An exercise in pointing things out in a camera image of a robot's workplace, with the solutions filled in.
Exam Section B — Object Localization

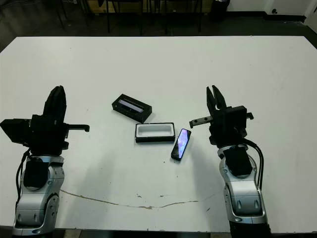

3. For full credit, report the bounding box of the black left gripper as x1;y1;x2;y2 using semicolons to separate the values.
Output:
29;86;90;156

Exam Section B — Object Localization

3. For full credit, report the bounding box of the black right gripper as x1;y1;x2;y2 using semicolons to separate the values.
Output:
189;85;248;149

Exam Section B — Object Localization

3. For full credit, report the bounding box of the black camera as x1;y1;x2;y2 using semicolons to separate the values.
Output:
170;128;192;161

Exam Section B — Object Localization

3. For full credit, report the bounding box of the black box lid camera print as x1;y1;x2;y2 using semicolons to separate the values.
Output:
111;93;153;123

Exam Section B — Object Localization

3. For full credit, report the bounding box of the black box white insert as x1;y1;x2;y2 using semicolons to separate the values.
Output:
135;122;175;144

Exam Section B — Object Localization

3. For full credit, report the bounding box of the black bag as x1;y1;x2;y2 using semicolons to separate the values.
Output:
211;0;231;12

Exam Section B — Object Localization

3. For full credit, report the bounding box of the tan wooden panel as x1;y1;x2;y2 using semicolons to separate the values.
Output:
87;0;151;13

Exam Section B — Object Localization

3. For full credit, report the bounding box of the black right wrist camera housing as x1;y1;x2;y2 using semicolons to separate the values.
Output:
231;106;254;136

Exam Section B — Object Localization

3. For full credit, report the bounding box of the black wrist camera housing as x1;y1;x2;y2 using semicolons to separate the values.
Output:
0;119;32;147
231;106;254;136

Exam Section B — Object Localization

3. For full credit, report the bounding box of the black left wrist camera housing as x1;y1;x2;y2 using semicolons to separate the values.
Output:
0;119;32;147

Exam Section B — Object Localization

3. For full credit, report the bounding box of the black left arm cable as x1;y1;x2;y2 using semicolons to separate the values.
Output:
15;148;32;209

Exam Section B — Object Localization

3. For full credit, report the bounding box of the black metal desk frame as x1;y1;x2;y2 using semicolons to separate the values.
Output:
106;0;203;35

